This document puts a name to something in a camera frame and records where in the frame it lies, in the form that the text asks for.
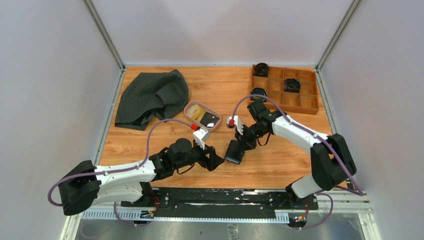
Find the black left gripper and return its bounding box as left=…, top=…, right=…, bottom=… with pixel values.
left=173, top=139, right=225, bottom=171

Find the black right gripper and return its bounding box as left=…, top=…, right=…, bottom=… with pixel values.
left=235, top=122, right=269, bottom=152

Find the black leather card holder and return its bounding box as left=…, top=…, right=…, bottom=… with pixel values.
left=224, top=140, right=245, bottom=165

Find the pink oval plastic tray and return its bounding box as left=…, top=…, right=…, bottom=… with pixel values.
left=183, top=100, right=222, bottom=132

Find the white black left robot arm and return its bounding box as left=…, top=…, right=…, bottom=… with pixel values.
left=58, top=138, right=225, bottom=216

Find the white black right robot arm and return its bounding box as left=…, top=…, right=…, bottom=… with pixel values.
left=224, top=100, right=357, bottom=209

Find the black VIP credit card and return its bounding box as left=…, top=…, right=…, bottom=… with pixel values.
left=199, top=111, right=220, bottom=129

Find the gold credit card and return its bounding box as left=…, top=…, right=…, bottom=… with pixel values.
left=186, top=104, right=205, bottom=120
left=195, top=110, right=206, bottom=122

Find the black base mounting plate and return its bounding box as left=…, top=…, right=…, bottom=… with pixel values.
left=118, top=187, right=319, bottom=219

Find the wooden compartment organizer box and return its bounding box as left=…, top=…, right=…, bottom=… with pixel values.
left=248, top=62, right=319, bottom=115

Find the rolled dark belt top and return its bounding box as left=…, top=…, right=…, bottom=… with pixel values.
left=253, top=62, right=270, bottom=78

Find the dark green dotted cloth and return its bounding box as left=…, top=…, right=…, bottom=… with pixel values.
left=114, top=69, right=189, bottom=131

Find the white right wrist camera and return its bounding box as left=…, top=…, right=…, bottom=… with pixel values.
left=226, top=115, right=244, bottom=135

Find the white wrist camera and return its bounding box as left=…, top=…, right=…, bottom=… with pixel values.
left=193, top=127, right=211, bottom=150
left=226, top=115, right=244, bottom=135

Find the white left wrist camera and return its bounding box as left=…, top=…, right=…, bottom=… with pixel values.
left=193, top=127, right=211, bottom=150

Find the aluminium frame rail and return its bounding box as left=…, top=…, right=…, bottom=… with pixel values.
left=60, top=187, right=381, bottom=240

